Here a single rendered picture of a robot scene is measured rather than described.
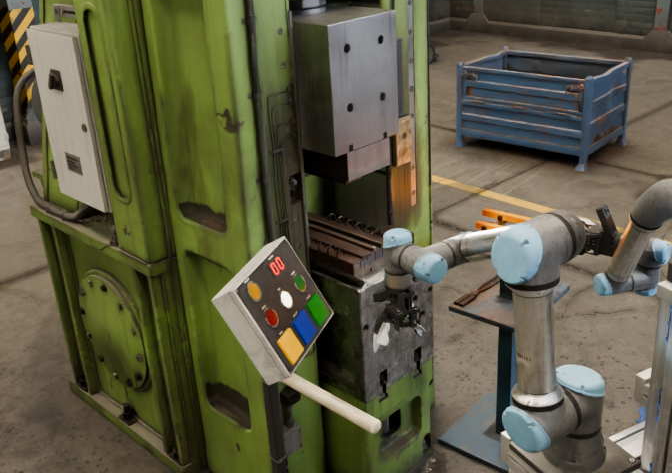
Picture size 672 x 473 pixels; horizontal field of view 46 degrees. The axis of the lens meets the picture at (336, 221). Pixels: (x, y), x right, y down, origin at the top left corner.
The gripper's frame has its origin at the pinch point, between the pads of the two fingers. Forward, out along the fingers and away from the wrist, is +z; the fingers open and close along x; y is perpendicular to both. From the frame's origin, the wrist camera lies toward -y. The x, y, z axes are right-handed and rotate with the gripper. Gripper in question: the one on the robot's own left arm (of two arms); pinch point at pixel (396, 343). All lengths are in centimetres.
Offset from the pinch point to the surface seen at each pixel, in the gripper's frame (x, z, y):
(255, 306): -37.5, -20.1, -8.3
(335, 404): -10.6, 29.8, -20.9
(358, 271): 12.0, -0.9, -43.4
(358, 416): -7.5, 29.7, -11.7
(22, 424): -100, 93, -161
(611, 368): 147, 94, -54
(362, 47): 19, -74, -45
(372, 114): 22, -53, -46
